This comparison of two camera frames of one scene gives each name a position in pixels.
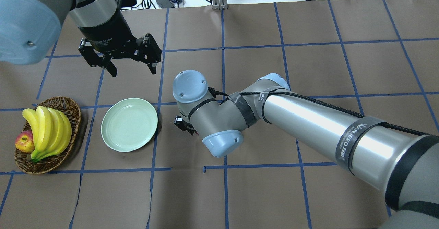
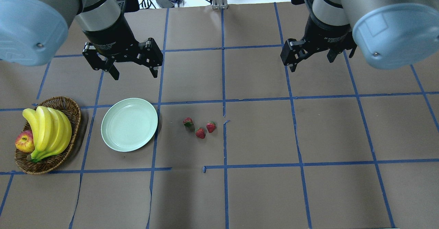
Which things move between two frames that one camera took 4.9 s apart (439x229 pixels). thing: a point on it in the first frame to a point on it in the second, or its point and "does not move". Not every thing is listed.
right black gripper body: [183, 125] to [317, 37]
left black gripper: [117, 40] does not move
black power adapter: [164, 2] does not move
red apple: [24, 142] does not move
